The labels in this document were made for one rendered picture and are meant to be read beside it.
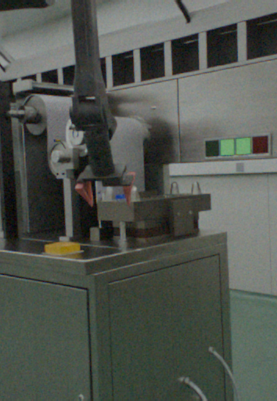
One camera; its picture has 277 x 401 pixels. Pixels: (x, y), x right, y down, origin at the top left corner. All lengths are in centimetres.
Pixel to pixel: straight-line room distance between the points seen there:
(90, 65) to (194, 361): 101
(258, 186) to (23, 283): 305
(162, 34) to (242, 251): 286
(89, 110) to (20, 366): 86
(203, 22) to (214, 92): 24
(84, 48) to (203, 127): 75
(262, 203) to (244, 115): 269
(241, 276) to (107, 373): 322
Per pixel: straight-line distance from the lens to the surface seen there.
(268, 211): 438
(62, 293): 149
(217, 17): 186
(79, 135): 174
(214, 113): 182
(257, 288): 455
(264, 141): 171
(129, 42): 210
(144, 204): 159
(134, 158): 185
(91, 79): 119
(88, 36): 120
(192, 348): 176
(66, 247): 147
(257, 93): 173
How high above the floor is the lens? 113
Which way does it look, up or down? 3 degrees down
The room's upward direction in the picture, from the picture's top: 2 degrees counter-clockwise
